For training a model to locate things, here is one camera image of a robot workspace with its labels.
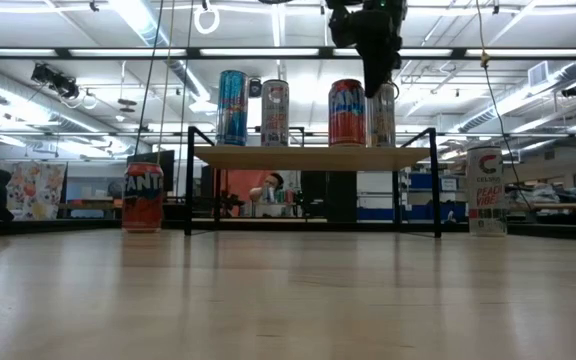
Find black cabinet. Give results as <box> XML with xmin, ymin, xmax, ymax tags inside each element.
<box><xmin>299</xmin><ymin>170</ymin><xmax>359</xmax><ymax>224</ymax></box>

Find blue storage cabinet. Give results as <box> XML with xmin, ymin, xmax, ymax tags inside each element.
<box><xmin>356</xmin><ymin>171</ymin><xmax>469</xmax><ymax>224</ymax></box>

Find black ceiling projector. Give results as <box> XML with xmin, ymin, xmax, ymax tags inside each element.
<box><xmin>30</xmin><ymin>62</ymin><xmax>82</xmax><ymax>101</ymax></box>

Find large silver blue can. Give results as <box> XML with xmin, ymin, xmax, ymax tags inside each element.
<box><xmin>366</xmin><ymin>82</ymin><xmax>398</xmax><ymax>148</ymax></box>

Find white hanging ring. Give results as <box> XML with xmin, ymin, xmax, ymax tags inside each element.
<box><xmin>192</xmin><ymin>2</ymin><xmax>222</xmax><ymax>36</ymax></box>

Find red banner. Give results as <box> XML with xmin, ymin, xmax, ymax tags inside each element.
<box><xmin>220</xmin><ymin>169</ymin><xmax>280</xmax><ymax>204</ymax></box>

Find Celsius Peach Vibe can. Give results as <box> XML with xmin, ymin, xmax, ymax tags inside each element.
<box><xmin>465</xmin><ymin>145</ymin><xmax>509</xmax><ymax>238</ymax></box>
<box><xmin>260</xmin><ymin>79</ymin><xmax>290</xmax><ymax>148</ymax></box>

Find black aluminium rig frame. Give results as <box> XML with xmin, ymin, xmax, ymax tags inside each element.
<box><xmin>0</xmin><ymin>217</ymin><xmax>576</xmax><ymax>243</ymax></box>

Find cluttered wooden workbench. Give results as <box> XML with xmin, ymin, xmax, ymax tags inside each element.
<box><xmin>505</xmin><ymin>182</ymin><xmax>576</xmax><ymax>226</ymax></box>

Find wooden shelf black metal legs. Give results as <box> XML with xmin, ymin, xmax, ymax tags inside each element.
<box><xmin>183</xmin><ymin>125</ymin><xmax>443</xmax><ymax>240</ymax></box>

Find floral cloth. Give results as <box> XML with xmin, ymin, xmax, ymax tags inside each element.
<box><xmin>0</xmin><ymin>159</ymin><xmax>68</xmax><ymax>222</ymax></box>

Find black hanging cable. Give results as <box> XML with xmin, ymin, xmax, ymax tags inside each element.
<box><xmin>131</xmin><ymin>0</ymin><xmax>165</xmax><ymax>162</ymax></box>
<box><xmin>174</xmin><ymin>0</ymin><xmax>194</xmax><ymax>199</ymax></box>

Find silver sugarfree Red Bull can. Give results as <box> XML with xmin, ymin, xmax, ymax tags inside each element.
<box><xmin>216</xmin><ymin>69</ymin><xmax>250</xmax><ymax>148</ymax></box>

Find person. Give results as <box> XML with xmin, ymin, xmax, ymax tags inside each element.
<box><xmin>247</xmin><ymin>172</ymin><xmax>287</xmax><ymax>219</ymax></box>

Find Fanta soda can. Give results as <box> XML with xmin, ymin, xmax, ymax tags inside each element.
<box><xmin>327</xmin><ymin>78</ymin><xmax>368</xmax><ymax>148</ymax></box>
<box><xmin>120</xmin><ymin>161</ymin><xmax>166</xmax><ymax>234</ymax></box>

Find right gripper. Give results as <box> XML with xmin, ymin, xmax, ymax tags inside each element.
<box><xmin>326</xmin><ymin>0</ymin><xmax>410</xmax><ymax>99</ymax></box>

